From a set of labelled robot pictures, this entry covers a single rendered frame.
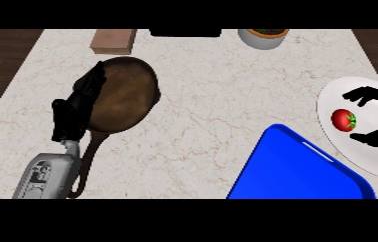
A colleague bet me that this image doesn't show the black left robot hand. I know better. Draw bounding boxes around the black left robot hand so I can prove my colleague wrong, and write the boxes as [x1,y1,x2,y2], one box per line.
[50,60,109,143]

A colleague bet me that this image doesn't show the white plate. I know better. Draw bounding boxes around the white plate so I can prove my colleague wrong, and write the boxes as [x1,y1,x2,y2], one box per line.
[316,76,378,178]

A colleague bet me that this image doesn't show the brown frying pan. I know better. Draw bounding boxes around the brown frying pan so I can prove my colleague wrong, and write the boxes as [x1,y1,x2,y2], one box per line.
[66,56,162,199]

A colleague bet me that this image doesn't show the red tomato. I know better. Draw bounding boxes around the red tomato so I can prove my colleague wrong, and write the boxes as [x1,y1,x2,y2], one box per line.
[329,108,357,133]

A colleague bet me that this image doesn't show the blue tray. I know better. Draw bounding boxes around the blue tray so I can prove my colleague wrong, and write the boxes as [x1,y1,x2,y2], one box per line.
[226,123,378,200]

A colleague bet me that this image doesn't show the black appliance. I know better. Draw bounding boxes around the black appliance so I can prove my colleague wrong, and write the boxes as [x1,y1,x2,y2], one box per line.
[149,28,223,38]

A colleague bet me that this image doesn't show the brown wooden block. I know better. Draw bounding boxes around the brown wooden block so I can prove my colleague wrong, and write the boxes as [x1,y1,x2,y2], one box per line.
[89,29,139,56]

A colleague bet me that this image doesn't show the white plant pot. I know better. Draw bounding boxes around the white plant pot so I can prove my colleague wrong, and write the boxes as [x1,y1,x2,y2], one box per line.
[236,28,291,51]

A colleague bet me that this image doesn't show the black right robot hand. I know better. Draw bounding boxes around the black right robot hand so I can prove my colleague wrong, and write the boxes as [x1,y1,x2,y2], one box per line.
[341,86,378,146]

